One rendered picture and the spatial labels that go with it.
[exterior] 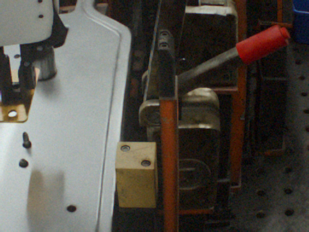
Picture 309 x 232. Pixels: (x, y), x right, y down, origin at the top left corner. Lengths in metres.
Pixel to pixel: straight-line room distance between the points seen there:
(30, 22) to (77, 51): 0.25
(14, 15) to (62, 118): 0.20
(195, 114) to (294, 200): 0.44
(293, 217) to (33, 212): 0.51
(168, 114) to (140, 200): 0.12
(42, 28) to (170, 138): 0.16
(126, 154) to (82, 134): 0.13
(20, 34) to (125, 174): 0.16
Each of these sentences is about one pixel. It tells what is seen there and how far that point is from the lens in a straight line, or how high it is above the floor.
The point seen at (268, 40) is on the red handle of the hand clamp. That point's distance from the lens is 0.64.
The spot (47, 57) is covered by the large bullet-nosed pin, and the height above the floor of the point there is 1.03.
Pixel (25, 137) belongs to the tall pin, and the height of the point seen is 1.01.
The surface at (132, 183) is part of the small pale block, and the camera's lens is 0.63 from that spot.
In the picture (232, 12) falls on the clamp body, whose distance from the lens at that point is 0.81.
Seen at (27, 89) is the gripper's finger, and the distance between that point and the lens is 0.68.
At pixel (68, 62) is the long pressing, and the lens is 0.85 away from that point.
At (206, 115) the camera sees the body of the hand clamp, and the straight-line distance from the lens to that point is 0.68.
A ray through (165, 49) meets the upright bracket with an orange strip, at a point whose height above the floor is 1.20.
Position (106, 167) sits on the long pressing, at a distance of 0.70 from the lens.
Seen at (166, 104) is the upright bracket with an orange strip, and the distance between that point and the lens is 0.54.
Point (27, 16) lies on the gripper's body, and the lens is 0.61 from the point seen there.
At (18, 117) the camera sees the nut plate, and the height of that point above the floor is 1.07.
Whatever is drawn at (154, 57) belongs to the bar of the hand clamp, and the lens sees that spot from 0.64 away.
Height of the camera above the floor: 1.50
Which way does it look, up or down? 41 degrees down
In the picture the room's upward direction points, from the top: 2 degrees counter-clockwise
